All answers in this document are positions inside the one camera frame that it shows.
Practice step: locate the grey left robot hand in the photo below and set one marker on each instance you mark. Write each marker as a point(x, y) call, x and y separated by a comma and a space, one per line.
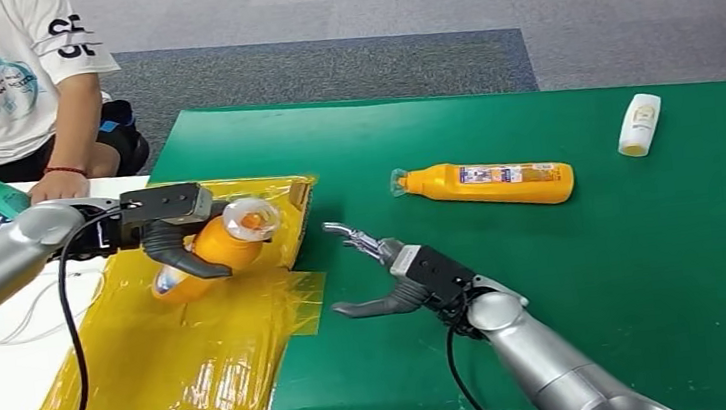
point(163, 206)

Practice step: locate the person's left hand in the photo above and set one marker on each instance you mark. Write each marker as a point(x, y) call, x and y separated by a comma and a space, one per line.
point(58, 186)

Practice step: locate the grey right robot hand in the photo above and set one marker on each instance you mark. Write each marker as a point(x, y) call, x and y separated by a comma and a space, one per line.
point(433, 276)

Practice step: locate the orange detergent bottle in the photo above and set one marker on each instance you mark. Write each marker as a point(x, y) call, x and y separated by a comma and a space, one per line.
point(487, 185)
point(227, 246)

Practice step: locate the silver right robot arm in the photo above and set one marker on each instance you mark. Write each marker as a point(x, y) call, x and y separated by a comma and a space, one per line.
point(551, 365)

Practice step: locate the small white bottle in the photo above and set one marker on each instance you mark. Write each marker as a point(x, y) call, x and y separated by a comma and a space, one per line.
point(638, 125)

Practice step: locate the yellow film-wrapped cardboard box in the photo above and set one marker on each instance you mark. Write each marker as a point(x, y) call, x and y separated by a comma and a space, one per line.
point(172, 362)

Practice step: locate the green table mat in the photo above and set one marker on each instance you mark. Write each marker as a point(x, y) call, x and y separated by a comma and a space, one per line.
point(639, 237)

